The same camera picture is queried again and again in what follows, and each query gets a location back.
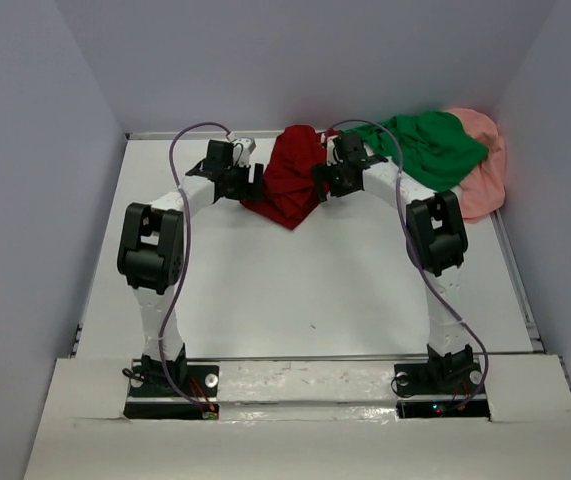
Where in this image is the red t shirt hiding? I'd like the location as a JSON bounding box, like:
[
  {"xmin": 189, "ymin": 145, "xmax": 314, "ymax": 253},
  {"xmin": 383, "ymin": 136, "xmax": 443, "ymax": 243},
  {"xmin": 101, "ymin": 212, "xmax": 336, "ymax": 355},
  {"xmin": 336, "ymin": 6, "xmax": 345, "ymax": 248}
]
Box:
[{"xmin": 241, "ymin": 125, "xmax": 327, "ymax": 230}]

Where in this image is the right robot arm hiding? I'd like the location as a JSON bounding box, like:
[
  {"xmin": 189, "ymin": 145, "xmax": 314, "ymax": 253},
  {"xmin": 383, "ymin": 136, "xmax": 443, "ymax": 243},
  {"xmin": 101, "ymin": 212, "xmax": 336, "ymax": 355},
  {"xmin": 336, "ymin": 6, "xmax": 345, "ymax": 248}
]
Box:
[{"xmin": 312, "ymin": 133, "xmax": 483, "ymax": 401}]

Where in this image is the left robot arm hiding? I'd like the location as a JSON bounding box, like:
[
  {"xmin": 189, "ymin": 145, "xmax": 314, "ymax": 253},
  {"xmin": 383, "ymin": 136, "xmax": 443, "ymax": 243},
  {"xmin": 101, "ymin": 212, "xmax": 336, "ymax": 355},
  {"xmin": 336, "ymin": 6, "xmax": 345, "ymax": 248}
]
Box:
[{"xmin": 117, "ymin": 135, "xmax": 264, "ymax": 397}]

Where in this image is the green t shirt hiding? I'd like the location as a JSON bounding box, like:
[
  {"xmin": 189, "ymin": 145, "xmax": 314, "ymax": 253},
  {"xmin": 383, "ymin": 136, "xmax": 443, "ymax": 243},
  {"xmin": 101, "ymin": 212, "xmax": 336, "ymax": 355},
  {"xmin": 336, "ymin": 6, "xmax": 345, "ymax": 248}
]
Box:
[{"xmin": 352, "ymin": 111, "xmax": 489, "ymax": 192}]

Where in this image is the pink t shirt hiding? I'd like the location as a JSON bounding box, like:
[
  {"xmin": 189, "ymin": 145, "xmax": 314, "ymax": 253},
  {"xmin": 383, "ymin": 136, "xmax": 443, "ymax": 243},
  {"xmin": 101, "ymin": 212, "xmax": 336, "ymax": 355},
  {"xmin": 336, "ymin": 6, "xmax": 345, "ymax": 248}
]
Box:
[{"xmin": 447, "ymin": 108, "xmax": 507, "ymax": 223}]

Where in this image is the white front cover board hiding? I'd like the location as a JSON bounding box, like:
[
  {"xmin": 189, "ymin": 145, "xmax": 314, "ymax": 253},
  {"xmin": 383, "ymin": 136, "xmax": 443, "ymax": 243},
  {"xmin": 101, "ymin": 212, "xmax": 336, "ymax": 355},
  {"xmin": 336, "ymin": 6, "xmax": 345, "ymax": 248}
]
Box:
[{"xmin": 26, "ymin": 355, "xmax": 571, "ymax": 479}]

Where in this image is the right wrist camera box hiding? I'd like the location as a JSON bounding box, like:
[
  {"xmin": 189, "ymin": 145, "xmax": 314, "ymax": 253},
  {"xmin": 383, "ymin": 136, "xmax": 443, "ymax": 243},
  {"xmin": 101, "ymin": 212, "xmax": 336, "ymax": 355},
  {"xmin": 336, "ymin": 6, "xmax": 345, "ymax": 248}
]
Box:
[{"xmin": 320, "ymin": 131, "xmax": 343, "ymax": 166}]

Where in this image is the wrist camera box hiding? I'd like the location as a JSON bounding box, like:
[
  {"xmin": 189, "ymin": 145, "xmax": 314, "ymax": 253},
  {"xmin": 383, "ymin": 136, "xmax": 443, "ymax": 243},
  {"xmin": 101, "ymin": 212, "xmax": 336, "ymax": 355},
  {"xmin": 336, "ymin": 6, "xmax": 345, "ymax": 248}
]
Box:
[
  {"xmin": 320, "ymin": 131, "xmax": 343, "ymax": 166},
  {"xmin": 230, "ymin": 137, "xmax": 256, "ymax": 167}
]

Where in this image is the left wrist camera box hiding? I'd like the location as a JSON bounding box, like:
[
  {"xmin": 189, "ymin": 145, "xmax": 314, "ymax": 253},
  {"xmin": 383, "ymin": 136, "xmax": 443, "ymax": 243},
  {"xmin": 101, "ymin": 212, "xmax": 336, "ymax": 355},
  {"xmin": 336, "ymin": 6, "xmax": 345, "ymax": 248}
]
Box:
[{"xmin": 230, "ymin": 137, "xmax": 256, "ymax": 167}]

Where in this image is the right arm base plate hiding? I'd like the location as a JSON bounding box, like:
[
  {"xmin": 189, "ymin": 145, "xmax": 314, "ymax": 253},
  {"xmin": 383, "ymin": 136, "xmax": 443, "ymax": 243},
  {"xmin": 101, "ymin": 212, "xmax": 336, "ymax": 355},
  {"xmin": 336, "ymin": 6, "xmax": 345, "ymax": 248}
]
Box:
[{"xmin": 390, "ymin": 363, "xmax": 491, "ymax": 420}]

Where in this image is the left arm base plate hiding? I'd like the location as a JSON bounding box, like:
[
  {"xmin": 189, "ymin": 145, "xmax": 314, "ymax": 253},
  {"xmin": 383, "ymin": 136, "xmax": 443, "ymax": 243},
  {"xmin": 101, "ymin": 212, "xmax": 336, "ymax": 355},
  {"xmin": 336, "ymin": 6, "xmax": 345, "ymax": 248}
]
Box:
[{"xmin": 121, "ymin": 362, "xmax": 220, "ymax": 421}]

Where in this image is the aluminium right table rail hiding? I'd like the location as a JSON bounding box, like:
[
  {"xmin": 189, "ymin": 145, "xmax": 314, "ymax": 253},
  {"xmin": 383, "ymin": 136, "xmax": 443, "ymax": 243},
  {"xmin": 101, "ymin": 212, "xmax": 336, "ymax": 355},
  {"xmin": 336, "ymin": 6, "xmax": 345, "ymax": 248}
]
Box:
[{"xmin": 491, "ymin": 211, "xmax": 546, "ymax": 354}]

